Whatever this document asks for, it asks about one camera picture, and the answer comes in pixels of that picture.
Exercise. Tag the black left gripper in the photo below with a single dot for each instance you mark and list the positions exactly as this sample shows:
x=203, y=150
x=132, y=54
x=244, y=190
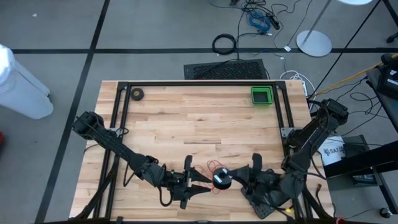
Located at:
x=180, y=186

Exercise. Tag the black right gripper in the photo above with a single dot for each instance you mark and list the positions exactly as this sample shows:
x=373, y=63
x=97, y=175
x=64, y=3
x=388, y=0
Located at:
x=264, y=186

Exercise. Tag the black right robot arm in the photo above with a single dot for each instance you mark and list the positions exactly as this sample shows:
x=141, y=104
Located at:
x=311, y=140

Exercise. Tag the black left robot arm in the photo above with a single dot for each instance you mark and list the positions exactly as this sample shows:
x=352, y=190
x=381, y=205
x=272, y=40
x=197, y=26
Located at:
x=109, y=140

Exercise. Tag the black screwdriver bit case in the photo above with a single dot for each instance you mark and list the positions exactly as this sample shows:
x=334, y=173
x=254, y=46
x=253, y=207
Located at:
x=262, y=211

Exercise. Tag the green plastic tray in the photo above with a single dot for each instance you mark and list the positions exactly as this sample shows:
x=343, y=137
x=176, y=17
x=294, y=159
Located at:
x=262, y=97

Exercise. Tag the black tape roll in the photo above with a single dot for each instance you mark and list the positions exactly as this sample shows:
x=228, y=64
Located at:
x=133, y=95

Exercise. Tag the black floor mat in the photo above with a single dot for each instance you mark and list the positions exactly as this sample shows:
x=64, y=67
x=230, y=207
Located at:
x=227, y=70

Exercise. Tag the black control box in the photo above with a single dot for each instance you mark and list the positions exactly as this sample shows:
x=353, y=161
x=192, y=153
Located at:
x=356, y=146

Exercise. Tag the black power strip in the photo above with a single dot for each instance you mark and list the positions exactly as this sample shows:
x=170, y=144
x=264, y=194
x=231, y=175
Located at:
x=273, y=21

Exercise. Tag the black equipment cart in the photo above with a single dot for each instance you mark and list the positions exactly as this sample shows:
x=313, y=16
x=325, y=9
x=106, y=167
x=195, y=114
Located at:
x=388, y=81

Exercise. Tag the white plastic bin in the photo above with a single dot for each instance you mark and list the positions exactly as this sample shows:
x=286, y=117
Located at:
x=21, y=93

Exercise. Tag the black desk frame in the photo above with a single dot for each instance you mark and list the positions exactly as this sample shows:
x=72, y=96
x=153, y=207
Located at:
x=357, y=163

